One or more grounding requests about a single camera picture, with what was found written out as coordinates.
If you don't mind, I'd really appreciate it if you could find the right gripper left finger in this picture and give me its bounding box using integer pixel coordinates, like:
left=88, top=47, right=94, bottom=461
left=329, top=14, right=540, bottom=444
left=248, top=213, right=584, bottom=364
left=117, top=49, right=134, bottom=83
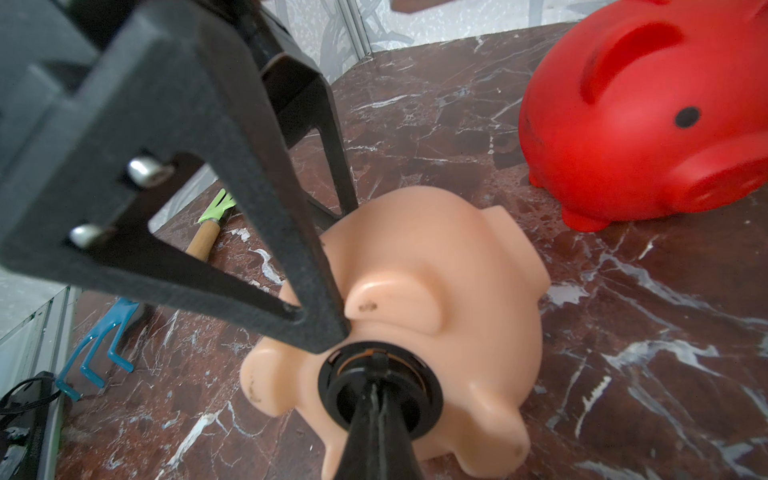
left=335, top=383, right=378, bottom=480

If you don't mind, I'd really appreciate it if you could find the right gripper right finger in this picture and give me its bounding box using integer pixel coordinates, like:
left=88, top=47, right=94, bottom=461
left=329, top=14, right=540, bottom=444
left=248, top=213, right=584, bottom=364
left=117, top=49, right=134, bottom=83
left=377, top=386, right=424, bottom=480

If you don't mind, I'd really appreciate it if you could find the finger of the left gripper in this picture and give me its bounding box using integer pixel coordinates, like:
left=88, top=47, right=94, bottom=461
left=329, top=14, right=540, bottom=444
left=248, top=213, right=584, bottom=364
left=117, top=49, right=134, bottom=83
left=1, top=1, right=351, bottom=353
left=239, top=1, right=358, bottom=230

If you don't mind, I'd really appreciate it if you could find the black plug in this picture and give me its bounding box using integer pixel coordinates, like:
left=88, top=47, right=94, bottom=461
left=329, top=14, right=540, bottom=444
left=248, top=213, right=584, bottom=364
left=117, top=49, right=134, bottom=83
left=317, top=341, right=444, bottom=440

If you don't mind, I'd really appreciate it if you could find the beige piggy bank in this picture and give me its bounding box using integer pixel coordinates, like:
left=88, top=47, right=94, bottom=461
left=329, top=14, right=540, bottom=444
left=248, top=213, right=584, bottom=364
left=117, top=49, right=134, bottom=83
left=240, top=186, right=551, bottom=479

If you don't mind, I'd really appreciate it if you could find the red piggy bank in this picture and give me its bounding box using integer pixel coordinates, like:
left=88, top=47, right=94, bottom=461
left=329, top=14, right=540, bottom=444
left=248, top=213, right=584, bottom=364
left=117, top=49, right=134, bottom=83
left=518, top=1, right=767, bottom=232

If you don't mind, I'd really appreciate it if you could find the green garden fork tool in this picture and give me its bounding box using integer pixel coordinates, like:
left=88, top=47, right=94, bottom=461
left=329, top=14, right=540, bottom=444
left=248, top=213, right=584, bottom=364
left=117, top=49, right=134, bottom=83
left=185, top=188, right=236, bottom=262

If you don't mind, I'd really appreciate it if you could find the blue garden rake tool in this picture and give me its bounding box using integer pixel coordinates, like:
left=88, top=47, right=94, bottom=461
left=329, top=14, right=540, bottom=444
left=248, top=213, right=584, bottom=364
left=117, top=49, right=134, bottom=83
left=55, top=297, right=146, bottom=402

